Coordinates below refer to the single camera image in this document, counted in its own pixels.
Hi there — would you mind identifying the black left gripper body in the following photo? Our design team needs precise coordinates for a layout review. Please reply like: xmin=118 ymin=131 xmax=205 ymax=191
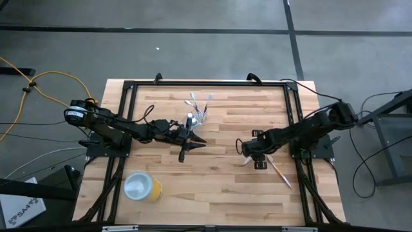
xmin=162 ymin=125 xmax=192 ymax=164

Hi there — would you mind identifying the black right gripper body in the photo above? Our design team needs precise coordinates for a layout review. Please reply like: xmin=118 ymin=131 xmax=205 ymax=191
xmin=241 ymin=129 xmax=270 ymax=171

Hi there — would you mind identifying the clear acrylic organizer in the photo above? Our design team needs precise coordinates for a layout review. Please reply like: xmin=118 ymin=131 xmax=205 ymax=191
xmin=182 ymin=108 xmax=209 ymax=130

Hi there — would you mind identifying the yellow wipes canister white lid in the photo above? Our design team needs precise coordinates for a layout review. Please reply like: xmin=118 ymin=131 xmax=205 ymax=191
xmin=124 ymin=172 xmax=164 ymax=204

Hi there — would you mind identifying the black metal stand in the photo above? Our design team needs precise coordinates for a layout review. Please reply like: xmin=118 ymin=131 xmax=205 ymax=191
xmin=366 ymin=88 xmax=412 ymax=188

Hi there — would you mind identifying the black stand foot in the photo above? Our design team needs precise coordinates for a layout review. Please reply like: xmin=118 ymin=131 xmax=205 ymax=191
xmin=0 ymin=66 xmax=36 ymax=77

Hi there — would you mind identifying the white printed box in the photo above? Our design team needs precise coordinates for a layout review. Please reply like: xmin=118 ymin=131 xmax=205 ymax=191
xmin=0 ymin=176 xmax=47 ymax=229

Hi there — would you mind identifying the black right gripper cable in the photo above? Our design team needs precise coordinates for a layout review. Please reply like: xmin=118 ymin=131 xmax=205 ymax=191
xmin=235 ymin=137 xmax=246 ymax=156

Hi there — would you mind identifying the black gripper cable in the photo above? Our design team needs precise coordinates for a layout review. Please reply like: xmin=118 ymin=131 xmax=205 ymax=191
xmin=141 ymin=104 xmax=156 ymax=124
xmin=235 ymin=137 xmax=246 ymax=156

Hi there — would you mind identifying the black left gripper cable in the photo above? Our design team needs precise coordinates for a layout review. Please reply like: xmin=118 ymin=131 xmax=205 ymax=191
xmin=141 ymin=104 xmax=156 ymax=124

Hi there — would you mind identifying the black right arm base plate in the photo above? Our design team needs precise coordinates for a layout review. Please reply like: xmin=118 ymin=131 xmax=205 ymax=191
xmin=288 ymin=133 xmax=335 ymax=160

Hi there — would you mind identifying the thin black cable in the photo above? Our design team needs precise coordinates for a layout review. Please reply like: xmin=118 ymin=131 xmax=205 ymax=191
xmin=0 ymin=119 xmax=67 ymax=126
xmin=0 ymin=131 xmax=82 ymax=144
xmin=279 ymin=78 xmax=342 ymax=102

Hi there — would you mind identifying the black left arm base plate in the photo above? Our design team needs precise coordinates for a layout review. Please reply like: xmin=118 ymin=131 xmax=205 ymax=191
xmin=86 ymin=131 xmax=133 ymax=159

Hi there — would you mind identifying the silver aluminium bracket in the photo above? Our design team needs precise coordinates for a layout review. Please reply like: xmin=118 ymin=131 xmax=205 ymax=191
xmin=282 ymin=226 xmax=318 ymax=232
xmin=102 ymin=225 xmax=139 ymax=232

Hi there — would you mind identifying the black desk frame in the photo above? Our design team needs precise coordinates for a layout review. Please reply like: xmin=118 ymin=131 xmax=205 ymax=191
xmin=0 ymin=164 xmax=81 ymax=202

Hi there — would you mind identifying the white cable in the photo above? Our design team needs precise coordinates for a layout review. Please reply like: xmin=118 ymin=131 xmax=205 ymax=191
xmin=3 ymin=146 xmax=88 ymax=180

